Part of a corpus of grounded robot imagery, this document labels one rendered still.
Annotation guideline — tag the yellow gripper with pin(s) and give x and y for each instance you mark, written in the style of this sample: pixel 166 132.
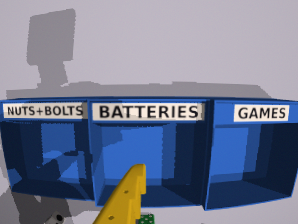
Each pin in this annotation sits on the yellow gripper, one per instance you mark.
pixel 124 204

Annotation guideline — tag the green die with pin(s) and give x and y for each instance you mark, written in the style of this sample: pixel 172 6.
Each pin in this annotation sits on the green die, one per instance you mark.
pixel 147 219

